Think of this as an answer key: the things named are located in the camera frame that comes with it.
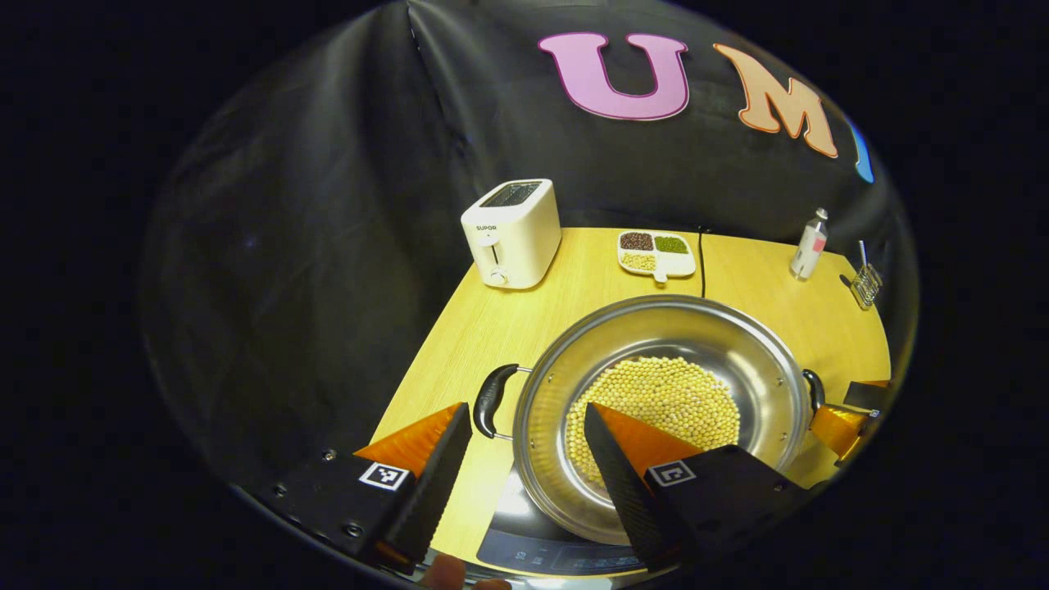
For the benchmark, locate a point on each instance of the black induction cooktop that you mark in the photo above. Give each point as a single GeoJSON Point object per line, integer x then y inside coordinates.
{"type": "Point", "coordinates": [524, 545]}

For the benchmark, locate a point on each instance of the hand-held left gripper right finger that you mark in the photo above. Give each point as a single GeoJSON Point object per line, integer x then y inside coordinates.
{"type": "Point", "coordinates": [623, 483]}

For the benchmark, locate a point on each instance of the pile of soybeans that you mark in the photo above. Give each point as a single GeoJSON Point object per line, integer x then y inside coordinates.
{"type": "Point", "coordinates": [672, 393]}

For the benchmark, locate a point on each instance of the white toaster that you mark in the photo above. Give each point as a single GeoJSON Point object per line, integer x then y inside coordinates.
{"type": "Point", "coordinates": [512, 238]}

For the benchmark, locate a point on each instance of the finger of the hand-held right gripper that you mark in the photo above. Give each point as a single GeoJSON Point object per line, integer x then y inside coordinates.
{"type": "Point", "coordinates": [840, 430]}

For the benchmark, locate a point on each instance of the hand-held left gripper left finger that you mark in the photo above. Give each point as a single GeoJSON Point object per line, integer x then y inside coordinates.
{"type": "Point", "coordinates": [430, 492]}

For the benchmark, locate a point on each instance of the clear bottle with pink label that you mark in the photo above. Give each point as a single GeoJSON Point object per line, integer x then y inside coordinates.
{"type": "Point", "coordinates": [809, 250]}

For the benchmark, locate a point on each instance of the stainless steel pot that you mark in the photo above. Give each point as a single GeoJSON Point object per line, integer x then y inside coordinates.
{"type": "Point", "coordinates": [656, 328]}

